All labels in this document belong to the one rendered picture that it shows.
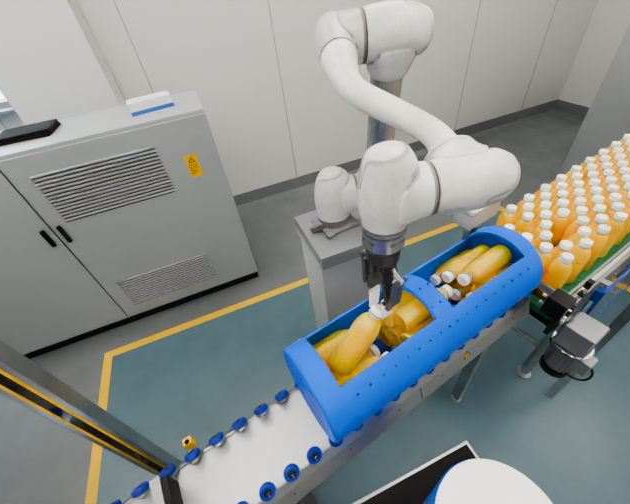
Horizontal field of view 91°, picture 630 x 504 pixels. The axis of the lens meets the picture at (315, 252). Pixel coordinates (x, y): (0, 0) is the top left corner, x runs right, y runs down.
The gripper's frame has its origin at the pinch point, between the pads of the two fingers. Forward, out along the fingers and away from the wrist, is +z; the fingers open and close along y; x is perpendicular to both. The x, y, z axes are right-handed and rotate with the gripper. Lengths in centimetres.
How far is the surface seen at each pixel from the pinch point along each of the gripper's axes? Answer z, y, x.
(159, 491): 24, -2, -67
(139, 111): -14, -178, -26
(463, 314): 14.5, 9.7, 23.8
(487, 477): 29.2, 38.5, 1.3
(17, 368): -5, -32, -80
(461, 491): 29.2, 36.9, -5.9
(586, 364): 63, 37, 77
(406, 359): 15.0, 10.3, 0.9
